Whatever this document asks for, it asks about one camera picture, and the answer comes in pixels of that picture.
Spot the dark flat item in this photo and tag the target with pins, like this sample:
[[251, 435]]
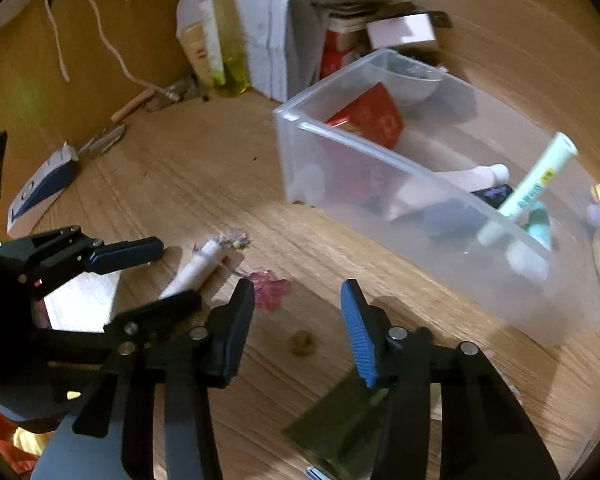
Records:
[[430, 17]]

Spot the white round container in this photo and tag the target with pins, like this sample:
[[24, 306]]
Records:
[[527, 260]]

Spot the red cloth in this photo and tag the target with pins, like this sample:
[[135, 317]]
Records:
[[0, 452]]

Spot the beige sunscreen bottle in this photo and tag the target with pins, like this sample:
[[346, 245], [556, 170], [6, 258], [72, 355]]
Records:
[[197, 55]]

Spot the red foil packet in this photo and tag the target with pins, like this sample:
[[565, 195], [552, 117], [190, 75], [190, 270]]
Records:
[[375, 115]]

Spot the yellow-green spray bottle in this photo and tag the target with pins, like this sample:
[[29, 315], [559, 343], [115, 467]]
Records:
[[232, 60]]

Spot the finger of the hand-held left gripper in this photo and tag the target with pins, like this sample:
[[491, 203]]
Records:
[[155, 310], [125, 252]]

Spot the dark green bottle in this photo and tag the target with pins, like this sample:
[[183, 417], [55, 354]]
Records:
[[340, 425]]

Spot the pale green tube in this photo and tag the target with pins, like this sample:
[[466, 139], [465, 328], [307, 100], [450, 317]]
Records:
[[535, 182]]

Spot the small pink white box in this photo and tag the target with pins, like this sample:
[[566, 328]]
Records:
[[400, 30]]

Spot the blue and white box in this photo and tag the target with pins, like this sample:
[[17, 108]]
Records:
[[45, 185]]

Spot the clear plastic storage box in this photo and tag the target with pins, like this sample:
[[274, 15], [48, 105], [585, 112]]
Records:
[[340, 180]]

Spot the white tube with green print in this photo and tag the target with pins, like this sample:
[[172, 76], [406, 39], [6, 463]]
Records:
[[211, 35]]

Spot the white ceramic bowl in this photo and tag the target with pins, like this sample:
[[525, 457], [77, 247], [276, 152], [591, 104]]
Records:
[[415, 87]]

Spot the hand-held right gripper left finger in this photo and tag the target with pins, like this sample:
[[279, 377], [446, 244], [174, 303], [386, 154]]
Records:
[[235, 330]]

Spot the folded white papers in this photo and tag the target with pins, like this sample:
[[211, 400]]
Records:
[[270, 45]]

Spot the wooden stick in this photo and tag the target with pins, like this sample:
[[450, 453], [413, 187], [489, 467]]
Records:
[[132, 103]]

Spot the red box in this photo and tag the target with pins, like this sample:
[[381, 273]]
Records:
[[335, 67], [337, 40]]

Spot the yellow cloth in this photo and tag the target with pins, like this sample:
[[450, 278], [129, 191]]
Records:
[[27, 442]]

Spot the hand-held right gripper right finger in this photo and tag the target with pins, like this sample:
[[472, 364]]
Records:
[[357, 330]]

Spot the pink plastic trinket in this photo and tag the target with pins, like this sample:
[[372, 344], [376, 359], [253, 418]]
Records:
[[269, 287]]

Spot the pink tube with white cap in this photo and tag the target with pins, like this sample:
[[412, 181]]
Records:
[[475, 175]]

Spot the teal packet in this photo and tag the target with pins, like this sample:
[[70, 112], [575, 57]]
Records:
[[537, 222]]

